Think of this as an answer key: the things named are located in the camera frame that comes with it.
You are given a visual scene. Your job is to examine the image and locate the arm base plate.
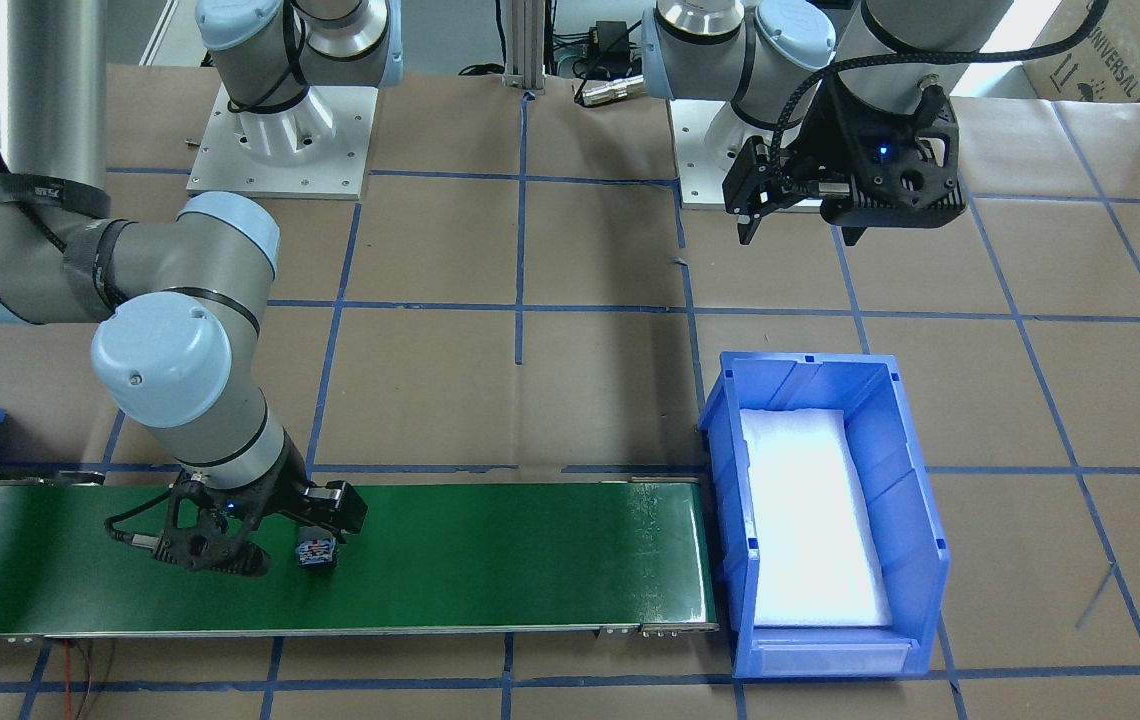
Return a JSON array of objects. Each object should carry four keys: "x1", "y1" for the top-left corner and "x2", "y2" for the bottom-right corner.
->
[
  {"x1": 669, "y1": 99, "x2": 770, "y2": 211},
  {"x1": 186, "y1": 85, "x2": 378, "y2": 201}
]

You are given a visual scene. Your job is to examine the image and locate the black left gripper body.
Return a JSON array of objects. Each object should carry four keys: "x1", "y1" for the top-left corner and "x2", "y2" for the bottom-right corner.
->
[{"x1": 790, "y1": 76, "x2": 966, "y2": 231}]

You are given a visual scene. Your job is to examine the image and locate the red black conveyor wire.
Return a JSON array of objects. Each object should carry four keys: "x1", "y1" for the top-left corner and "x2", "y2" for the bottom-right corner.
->
[{"x1": 60, "y1": 640, "x2": 121, "y2": 720}]

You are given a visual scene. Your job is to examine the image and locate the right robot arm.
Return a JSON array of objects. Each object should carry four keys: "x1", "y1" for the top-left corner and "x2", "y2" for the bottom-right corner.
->
[{"x1": 0, "y1": 1, "x2": 368, "y2": 576}]

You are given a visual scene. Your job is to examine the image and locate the cardboard box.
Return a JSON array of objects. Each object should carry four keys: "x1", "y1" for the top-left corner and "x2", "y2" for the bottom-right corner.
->
[{"x1": 1023, "y1": 1, "x2": 1140, "y2": 103}]

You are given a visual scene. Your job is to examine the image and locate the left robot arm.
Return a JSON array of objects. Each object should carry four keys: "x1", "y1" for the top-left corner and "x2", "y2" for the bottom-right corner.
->
[{"x1": 640, "y1": 1, "x2": 1009, "y2": 245}]

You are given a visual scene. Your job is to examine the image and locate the green conveyor belt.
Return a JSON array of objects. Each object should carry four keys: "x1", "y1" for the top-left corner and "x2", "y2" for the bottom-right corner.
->
[{"x1": 0, "y1": 480, "x2": 718, "y2": 639}]

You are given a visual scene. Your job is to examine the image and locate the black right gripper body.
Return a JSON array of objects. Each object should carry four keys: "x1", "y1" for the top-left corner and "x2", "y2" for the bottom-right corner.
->
[{"x1": 150, "y1": 439, "x2": 311, "y2": 576}]

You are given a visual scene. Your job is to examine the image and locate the white foam pad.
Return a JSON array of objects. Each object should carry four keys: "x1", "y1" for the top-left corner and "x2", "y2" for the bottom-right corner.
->
[{"x1": 740, "y1": 409, "x2": 893, "y2": 628}]

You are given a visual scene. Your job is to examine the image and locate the yellow mushroom push button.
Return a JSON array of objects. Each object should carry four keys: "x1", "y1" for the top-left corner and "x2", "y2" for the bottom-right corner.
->
[{"x1": 295, "y1": 527, "x2": 340, "y2": 570}]

